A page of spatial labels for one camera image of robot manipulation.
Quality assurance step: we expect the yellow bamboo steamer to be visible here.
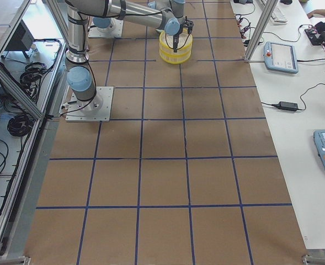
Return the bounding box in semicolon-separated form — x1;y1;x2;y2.
159;29;193;53
159;48;191;65

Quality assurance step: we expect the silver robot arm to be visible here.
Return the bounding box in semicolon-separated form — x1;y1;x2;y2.
66;0;194;112
93;1;185;35

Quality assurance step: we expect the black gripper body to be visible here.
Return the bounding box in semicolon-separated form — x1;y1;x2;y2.
173;17;194;38

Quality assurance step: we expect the black power adapter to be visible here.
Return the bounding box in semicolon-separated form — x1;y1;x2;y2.
271;101;299;112

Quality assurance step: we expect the aluminium frame post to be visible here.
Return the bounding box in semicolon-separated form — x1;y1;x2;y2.
244;0;277;62

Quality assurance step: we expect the teach pendant far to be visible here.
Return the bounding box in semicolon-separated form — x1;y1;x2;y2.
264;41;299;74

